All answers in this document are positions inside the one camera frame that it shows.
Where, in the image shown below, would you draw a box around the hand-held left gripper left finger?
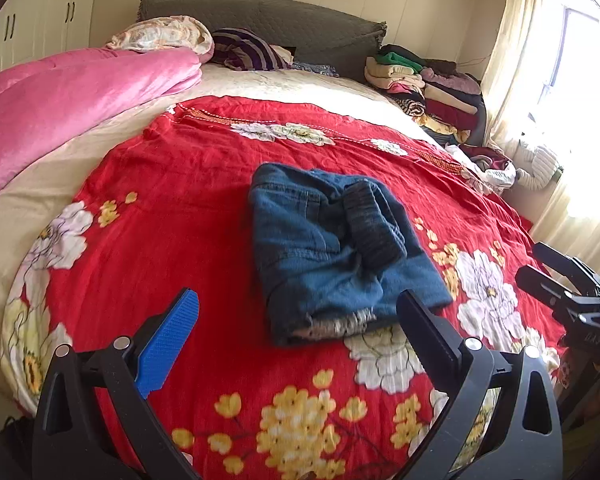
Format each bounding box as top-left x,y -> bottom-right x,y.
31,287 -> 201,480

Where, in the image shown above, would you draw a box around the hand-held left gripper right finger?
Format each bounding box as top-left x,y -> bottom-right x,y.
396,289 -> 565,480

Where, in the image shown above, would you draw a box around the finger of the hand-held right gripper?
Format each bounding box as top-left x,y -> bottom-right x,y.
515,265 -> 582,320
533,241 -> 600,299

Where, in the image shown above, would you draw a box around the blue denim pants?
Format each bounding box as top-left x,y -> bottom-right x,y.
248,162 -> 455,348

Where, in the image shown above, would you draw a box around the red and white clothes pile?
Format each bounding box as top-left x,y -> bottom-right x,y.
447,144 -> 518,195

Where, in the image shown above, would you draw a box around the red floral blanket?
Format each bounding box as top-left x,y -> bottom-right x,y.
0,95 -> 568,480

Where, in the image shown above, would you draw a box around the stack of folded clothes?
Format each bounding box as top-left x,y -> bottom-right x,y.
364,44 -> 487,146

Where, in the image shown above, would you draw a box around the window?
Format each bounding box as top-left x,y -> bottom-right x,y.
545,5 -> 600,111

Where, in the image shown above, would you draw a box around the cream curtain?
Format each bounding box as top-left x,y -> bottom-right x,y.
480,0 -> 600,261

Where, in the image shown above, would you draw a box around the pink quilt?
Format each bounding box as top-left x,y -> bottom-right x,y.
0,47 -> 203,208

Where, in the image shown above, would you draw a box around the blue patterned cloth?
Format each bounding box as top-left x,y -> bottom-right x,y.
292,61 -> 340,78

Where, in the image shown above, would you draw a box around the striped purple pillow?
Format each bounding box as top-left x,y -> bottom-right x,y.
211,27 -> 295,72

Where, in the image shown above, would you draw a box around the floral pillow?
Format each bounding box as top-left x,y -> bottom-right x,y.
105,16 -> 215,63

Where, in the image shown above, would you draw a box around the grey padded headboard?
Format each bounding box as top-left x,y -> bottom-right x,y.
136,0 -> 388,81

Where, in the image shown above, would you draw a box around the white wardrobe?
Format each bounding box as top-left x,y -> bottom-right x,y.
0,0 -> 103,83

